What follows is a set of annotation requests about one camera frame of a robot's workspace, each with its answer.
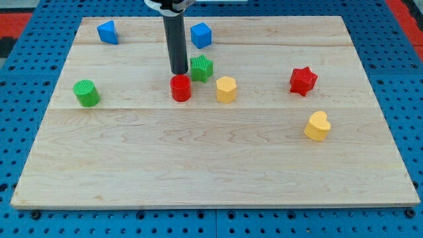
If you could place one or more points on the green star block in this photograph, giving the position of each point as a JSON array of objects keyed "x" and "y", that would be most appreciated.
[{"x": 201, "y": 68}]

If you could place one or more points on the red star block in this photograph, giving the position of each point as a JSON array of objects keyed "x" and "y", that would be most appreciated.
[{"x": 302, "y": 80}]

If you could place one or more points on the yellow hexagon block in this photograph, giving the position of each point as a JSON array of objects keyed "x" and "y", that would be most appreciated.
[{"x": 226, "y": 89}]

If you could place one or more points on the red cylinder block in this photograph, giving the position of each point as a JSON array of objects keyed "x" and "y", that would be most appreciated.
[{"x": 180, "y": 88}]

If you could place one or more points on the light wooden board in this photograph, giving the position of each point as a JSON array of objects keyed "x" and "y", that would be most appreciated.
[{"x": 138, "y": 149}]

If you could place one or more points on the blue cube block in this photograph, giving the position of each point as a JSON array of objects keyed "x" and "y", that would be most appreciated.
[{"x": 201, "y": 35}]

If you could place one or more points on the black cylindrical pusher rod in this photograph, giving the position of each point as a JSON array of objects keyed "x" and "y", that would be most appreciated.
[{"x": 176, "y": 41}]

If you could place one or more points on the yellow heart block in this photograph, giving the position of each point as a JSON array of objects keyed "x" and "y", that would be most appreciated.
[{"x": 318, "y": 126}]

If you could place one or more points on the green cylinder block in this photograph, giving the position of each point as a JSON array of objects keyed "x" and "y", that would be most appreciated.
[{"x": 86, "y": 93}]

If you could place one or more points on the blue triangle block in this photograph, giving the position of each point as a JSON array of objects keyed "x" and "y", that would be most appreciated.
[{"x": 107, "y": 32}]

